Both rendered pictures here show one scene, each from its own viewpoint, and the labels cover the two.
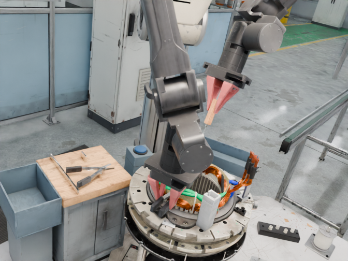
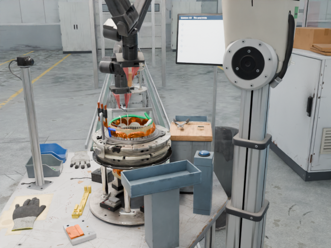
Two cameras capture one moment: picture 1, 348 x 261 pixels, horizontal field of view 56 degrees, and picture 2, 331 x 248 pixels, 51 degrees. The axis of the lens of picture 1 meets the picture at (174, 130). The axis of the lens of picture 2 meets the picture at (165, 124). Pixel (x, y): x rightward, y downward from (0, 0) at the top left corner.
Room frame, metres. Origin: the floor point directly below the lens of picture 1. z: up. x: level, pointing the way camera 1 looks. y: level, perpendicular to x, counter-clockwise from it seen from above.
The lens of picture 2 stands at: (1.80, -0.86, 1.57)
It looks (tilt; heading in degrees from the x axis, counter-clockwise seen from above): 18 degrees down; 139
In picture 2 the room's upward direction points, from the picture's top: straight up
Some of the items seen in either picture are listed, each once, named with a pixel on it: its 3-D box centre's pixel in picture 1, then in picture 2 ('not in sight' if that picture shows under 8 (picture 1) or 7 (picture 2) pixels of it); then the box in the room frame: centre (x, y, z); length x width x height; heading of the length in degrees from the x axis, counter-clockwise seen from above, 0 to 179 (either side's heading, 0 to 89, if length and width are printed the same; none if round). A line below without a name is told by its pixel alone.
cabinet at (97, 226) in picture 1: (82, 211); (189, 159); (0.74, 0.22, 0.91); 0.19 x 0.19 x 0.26; 44
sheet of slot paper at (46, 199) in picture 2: not in sight; (25, 212); (0.46, -0.47, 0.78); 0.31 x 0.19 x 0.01; 145
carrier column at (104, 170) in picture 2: not in sight; (104, 174); (0.60, -0.16, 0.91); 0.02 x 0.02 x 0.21
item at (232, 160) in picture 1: (212, 183); (161, 208); (0.99, -0.17, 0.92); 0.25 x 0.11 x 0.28; 72
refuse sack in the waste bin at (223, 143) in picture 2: not in sight; (221, 151); (-0.04, 1.41, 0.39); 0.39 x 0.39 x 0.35
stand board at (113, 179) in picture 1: (84, 172); (190, 131); (0.74, 0.22, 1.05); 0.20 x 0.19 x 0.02; 134
